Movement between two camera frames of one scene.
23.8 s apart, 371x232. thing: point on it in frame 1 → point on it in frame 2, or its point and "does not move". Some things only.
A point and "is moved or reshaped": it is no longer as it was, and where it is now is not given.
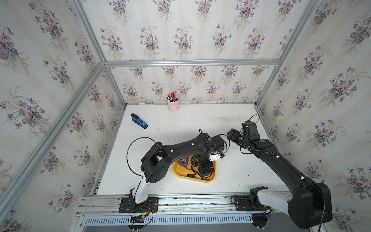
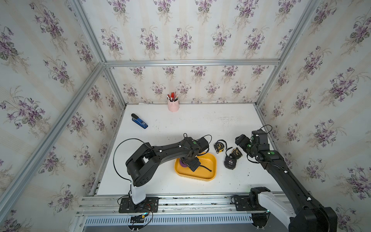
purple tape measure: [183, 161] does not move
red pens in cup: [172, 97] does not move
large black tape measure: [194, 160] is moved or reshaped
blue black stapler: [138, 121] does not move
